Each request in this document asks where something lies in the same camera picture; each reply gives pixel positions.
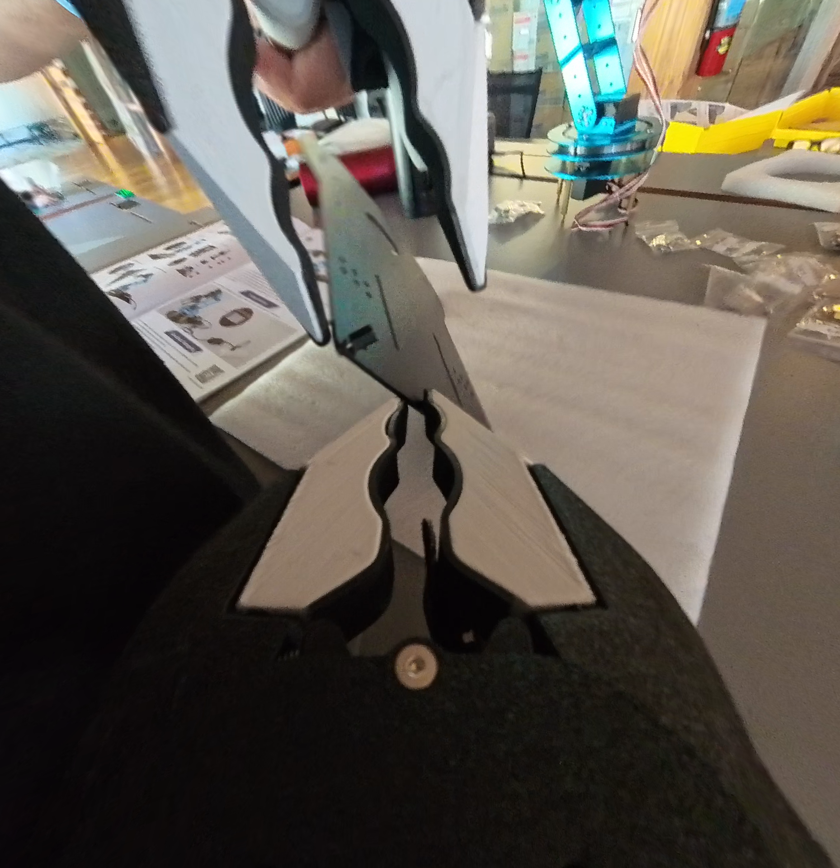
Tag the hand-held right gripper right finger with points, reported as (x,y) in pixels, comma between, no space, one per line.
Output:
(515,536)

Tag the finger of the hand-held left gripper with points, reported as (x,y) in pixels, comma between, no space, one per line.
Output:
(223,135)
(461,102)

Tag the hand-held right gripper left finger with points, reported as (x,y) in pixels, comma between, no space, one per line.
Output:
(318,536)

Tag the instruction booklet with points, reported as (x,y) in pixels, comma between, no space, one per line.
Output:
(189,298)

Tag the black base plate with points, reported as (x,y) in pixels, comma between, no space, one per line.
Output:
(379,305)

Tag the blue toy robot arm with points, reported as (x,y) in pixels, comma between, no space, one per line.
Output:
(589,68)

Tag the person's left hand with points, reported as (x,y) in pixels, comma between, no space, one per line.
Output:
(298,81)

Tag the black office chair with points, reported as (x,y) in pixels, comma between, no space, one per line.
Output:
(515,102)

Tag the crumpled clear bag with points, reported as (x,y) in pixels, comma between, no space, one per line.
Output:
(518,211)

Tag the white foam sheet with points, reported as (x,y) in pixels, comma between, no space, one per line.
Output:
(596,407)

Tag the wooden pillar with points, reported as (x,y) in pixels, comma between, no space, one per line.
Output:
(678,54)

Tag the white printed paper strip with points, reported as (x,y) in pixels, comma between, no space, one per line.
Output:
(698,112)

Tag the yellow plastic bin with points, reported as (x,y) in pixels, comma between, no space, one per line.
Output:
(718,132)

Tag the red fire extinguisher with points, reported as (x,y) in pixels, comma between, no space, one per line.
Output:
(717,41)

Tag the person's black clothing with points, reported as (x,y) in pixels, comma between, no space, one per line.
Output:
(54,475)

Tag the white foam insert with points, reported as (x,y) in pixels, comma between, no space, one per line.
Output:
(752,183)

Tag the pile of small screw bags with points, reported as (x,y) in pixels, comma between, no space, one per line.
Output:
(766,278)

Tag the yellow folded card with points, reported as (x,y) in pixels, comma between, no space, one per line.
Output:
(820,112)

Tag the small bag of black parts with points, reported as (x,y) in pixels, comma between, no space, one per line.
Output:
(837,237)

